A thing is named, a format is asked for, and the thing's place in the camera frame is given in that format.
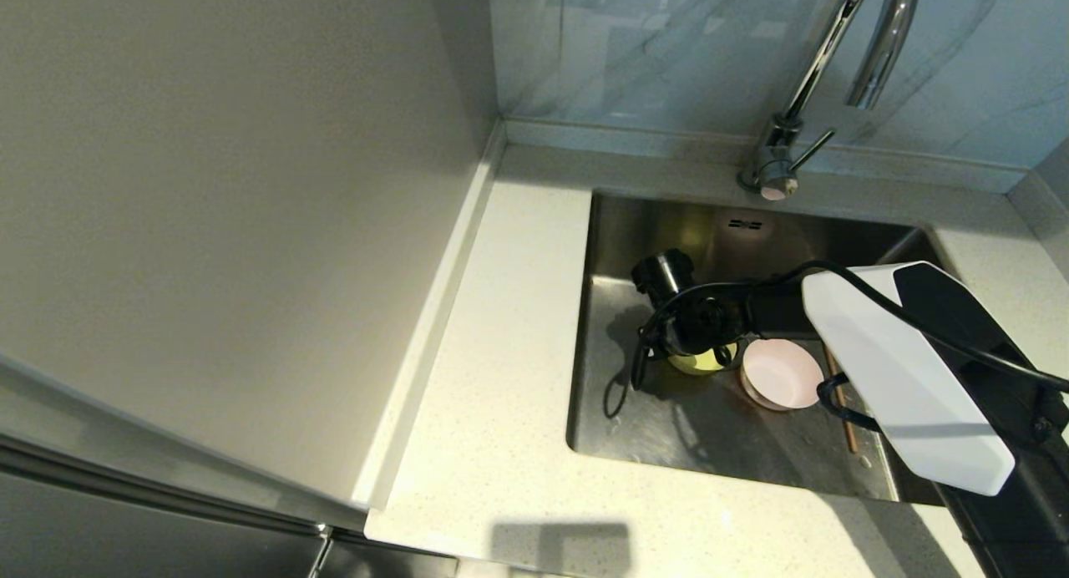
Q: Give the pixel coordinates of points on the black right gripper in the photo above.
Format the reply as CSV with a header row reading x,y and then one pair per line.
x,y
697,321

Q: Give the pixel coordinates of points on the yellow plastic bowl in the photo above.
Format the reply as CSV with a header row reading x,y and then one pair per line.
x,y
701,362

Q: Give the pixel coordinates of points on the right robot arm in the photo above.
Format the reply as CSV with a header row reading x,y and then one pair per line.
x,y
910,377

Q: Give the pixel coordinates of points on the pink plastic bowl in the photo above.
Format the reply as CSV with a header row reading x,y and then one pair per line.
x,y
785,376

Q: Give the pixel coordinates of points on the grey tall cabinet door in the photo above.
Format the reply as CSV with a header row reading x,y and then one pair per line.
x,y
125,536

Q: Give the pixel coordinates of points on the chrome gooseneck faucet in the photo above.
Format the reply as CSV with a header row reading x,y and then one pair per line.
x,y
781,156

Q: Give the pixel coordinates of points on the stainless steel sink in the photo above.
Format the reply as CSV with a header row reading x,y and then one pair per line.
x,y
668,436

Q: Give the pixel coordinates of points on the wooden chopstick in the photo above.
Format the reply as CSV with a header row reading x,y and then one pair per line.
x,y
848,434

